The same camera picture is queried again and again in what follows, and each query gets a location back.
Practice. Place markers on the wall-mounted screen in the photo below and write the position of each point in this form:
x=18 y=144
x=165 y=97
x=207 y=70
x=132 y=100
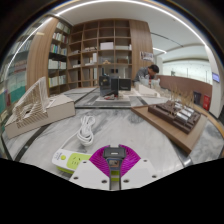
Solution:
x=216 y=77

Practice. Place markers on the small white building model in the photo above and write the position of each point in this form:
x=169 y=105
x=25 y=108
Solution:
x=145 y=90

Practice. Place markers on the black building model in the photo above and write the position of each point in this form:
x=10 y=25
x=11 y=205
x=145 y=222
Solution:
x=111 y=85

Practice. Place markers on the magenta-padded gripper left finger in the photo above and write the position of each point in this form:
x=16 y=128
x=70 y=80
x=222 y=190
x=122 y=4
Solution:
x=87 y=173

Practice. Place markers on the shelf unit with green books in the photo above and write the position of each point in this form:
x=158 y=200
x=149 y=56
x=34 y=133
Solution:
x=15 y=83

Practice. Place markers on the dark bin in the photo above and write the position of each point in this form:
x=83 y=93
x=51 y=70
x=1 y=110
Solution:
x=197 y=97

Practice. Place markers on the wall picture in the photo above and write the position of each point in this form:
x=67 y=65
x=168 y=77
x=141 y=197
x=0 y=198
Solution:
x=146 y=56

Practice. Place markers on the person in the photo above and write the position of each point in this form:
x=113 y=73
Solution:
x=144 y=74

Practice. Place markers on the tall wooden book shelf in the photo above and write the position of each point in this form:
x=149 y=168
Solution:
x=40 y=63

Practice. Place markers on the white and green power strip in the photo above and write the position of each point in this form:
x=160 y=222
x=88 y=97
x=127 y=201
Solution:
x=68 y=160

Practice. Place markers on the brown building model on board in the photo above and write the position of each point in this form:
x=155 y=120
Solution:
x=173 y=128

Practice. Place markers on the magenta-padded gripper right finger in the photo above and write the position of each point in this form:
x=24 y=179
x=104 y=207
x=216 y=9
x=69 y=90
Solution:
x=138 y=172

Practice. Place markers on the white architectural building model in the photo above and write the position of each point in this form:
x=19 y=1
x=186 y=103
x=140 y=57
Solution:
x=55 y=111

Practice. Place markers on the wooden grid shelf unit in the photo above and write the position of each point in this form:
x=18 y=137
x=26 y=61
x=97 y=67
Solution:
x=108 y=46

